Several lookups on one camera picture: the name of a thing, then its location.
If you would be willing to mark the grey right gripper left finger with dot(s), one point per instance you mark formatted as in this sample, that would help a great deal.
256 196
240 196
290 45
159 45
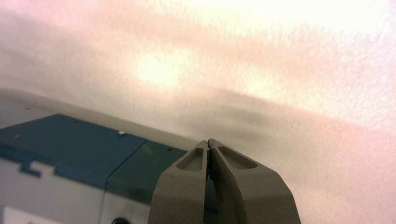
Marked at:
181 194

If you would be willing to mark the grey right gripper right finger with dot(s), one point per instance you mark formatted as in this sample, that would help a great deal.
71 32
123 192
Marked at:
247 194

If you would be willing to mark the teal and grey task box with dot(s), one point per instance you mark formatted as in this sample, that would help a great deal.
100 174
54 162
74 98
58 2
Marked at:
77 154

